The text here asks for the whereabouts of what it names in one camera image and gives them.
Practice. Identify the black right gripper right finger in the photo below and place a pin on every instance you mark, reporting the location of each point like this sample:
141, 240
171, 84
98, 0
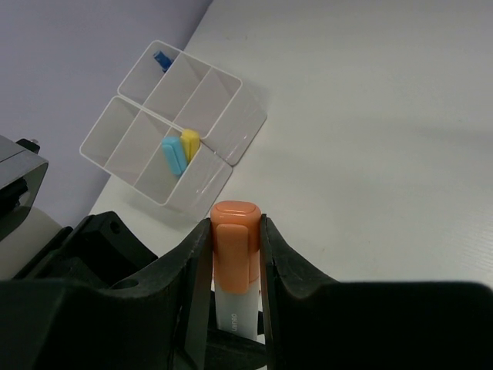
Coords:
312, 321

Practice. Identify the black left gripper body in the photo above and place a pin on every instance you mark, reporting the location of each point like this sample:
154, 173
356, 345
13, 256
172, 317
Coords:
100, 252

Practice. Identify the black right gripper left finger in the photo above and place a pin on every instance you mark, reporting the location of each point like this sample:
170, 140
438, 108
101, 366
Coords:
156, 318

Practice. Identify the orange tip clear highlighter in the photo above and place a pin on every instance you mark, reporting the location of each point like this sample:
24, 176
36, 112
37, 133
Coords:
237, 314

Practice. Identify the orange highlighter cap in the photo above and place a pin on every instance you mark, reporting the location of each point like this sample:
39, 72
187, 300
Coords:
236, 245

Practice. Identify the blue highlighter cap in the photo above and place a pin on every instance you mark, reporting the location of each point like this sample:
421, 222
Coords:
174, 153

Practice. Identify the yellow highlighter cap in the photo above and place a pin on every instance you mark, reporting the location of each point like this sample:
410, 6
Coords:
190, 140

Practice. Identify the blue cap spray bottle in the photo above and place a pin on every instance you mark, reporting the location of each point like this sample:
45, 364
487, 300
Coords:
163, 60

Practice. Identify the white compartment organizer box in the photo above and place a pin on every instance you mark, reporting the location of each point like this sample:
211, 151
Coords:
149, 105

